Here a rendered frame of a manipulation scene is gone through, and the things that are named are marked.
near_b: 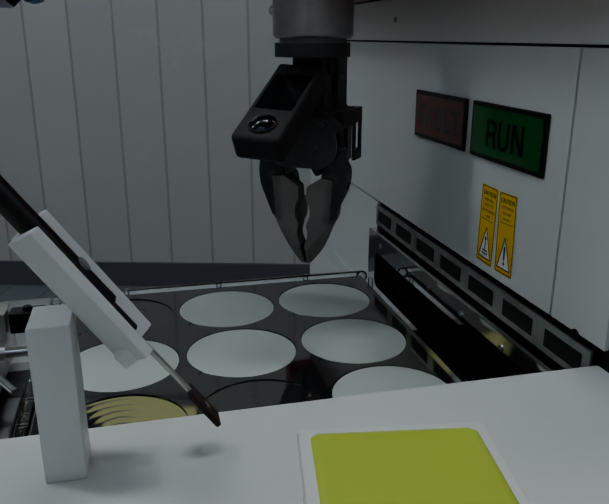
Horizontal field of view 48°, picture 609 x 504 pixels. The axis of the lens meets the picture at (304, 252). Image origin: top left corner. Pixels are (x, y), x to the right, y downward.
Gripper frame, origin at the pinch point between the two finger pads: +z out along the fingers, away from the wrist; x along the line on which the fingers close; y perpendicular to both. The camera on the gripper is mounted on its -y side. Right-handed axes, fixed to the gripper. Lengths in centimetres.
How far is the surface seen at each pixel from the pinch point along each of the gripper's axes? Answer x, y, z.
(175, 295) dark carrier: 15.9, 0.8, 7.3
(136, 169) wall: 166, 204, 39
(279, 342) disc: 0.1, -6.1, 7.3
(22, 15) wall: 209, 188, -29
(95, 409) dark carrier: 8.6, -22.5, 7.4
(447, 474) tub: -21.2, -39.4, -6.1
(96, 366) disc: 13.1, -16.6, 7.3
